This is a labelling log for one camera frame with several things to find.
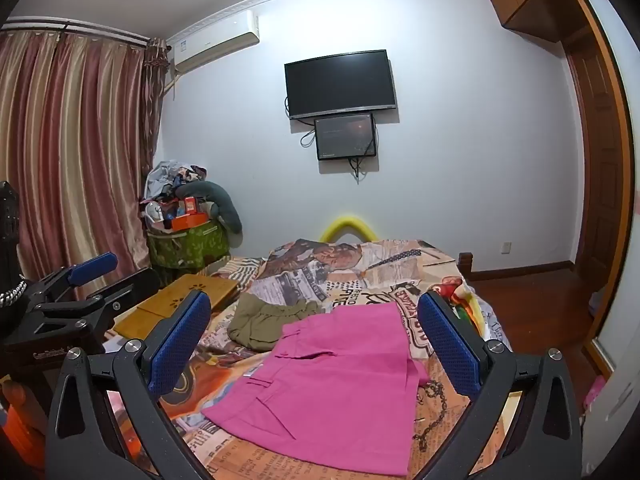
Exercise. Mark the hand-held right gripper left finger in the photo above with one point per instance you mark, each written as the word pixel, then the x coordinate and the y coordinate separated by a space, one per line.
pixel 180 340

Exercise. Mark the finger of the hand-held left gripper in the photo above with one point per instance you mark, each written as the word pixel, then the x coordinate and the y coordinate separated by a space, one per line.
pixel 92 266
pixel 115 297

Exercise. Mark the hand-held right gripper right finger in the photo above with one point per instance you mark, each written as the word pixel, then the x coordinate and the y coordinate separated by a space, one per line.
pixel 445 340

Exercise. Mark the pink pants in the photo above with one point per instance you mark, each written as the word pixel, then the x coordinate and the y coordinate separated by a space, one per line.
pixel 325 385

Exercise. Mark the wooden folding lap table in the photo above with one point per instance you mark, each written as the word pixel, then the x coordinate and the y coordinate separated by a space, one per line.
pixel 160 300

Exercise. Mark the olive green garment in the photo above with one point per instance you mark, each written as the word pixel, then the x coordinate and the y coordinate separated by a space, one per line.
pixel 255 325

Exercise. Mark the green storage bin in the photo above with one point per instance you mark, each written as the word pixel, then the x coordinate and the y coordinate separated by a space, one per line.
pixel 190 245

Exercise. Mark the newspaper print blanket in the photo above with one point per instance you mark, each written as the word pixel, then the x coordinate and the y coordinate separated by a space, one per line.
pixel 360 280

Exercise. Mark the orange box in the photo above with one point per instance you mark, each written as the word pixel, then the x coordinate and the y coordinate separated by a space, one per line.
pixel 187 221

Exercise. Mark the striped pink curtain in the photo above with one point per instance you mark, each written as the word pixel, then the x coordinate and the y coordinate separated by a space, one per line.
pixel 75 160

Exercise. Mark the pile of mixed clothes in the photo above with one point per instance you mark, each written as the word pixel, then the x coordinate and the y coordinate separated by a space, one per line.
pixel 165 180

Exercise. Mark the grey long pillow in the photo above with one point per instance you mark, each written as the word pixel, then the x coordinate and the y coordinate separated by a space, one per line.
pixel 227 210

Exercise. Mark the white sliding door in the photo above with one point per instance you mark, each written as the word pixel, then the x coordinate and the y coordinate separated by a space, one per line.
pixel 620 360

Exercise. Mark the white air conditioner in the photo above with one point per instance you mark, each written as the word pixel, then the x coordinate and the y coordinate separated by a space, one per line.
pixel 215 42

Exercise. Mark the wooden bed post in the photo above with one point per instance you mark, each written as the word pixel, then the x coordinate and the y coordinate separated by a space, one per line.
pixel 465 261

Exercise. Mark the small wall monitor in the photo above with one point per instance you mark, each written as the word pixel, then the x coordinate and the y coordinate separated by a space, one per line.
pixel 345 135

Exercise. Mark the white curtain rail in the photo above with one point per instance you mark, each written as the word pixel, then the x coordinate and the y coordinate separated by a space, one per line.
pixel 75 30

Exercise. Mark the black wall television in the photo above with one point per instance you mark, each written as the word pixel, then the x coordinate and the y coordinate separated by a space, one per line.
pixel 340 82

